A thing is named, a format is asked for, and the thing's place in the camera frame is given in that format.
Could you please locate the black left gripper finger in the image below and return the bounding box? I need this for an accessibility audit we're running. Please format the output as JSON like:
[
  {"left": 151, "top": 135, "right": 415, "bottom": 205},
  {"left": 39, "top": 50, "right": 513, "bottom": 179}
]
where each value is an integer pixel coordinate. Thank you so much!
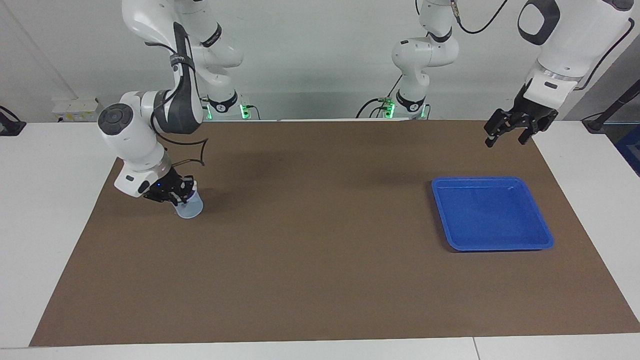
[
  {"left": 518, "top": 114, "right": 558, "bottom": 146},
  {"left": 483, "top": 108, "right": 517, "bottom": 148}
]

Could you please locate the brown table mat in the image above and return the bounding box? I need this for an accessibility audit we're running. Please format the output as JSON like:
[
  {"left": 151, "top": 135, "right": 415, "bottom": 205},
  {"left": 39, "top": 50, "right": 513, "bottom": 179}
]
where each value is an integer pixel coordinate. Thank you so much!
[{"left": 29, "top": 120, "right": 640, "bottom": 347}]

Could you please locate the pale blue mesh pen cup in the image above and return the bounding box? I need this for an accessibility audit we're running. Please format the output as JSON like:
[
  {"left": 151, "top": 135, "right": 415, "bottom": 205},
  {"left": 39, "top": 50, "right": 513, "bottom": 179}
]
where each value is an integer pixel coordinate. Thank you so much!
[{"left": 174, "top": 182, "right": 204, "bottom": 220}]

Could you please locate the black stand pole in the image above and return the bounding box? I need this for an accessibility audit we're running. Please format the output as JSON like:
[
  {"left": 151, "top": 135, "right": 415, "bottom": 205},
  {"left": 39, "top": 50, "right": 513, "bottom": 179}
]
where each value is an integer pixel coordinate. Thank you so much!
[{"left": 581, "top": 80, "right": 640, "bottom": 133}]

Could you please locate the blue crate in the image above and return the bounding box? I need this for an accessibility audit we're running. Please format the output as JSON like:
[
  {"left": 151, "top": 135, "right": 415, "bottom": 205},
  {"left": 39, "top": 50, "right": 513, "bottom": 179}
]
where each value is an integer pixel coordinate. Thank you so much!
[{"left": 616, "top": 125, "right": 640, "bottom": 176}]

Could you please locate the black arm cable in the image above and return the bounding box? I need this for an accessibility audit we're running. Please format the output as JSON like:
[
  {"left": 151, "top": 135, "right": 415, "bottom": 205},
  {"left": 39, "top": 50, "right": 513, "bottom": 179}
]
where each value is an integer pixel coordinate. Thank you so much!
[
  {"left": 450, "top": 0, "right": 637, "bottom": 91},
  {"left": 145, "top": 22, "right": 210, "bottom": 168}
]

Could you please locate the black table clamp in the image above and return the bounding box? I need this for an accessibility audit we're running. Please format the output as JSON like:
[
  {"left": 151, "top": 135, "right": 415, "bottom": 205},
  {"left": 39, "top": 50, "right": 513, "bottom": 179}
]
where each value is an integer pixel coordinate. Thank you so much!
[{"left": 0, "top": 106, "right": 27, "bottom": 137}]

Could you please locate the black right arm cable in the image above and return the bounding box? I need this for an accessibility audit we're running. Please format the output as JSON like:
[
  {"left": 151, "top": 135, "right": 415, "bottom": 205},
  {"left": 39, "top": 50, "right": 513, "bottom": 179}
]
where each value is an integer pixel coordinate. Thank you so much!
[{"left": 145, "top": 22, "right": 210, "bottom": 168}]

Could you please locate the white wall box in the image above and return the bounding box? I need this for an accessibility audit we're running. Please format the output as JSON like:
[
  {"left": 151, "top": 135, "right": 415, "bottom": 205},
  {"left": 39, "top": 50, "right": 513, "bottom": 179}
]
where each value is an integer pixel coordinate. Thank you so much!
[{"left": 52, "top": 97, "right": 104, "bottom": 122}]

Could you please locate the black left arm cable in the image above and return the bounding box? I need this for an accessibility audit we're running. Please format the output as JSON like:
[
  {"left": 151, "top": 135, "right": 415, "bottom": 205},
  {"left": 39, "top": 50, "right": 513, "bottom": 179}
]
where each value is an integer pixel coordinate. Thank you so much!
[{"left": 450, "top": 0, "right": 637, "bottom": 91}]

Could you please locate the blue plastic tray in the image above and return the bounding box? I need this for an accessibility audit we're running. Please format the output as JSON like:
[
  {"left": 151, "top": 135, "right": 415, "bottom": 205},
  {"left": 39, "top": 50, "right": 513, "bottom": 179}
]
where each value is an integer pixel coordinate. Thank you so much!
[{"left": 431, "top": 176, "right": 555, "bottom": 252}]

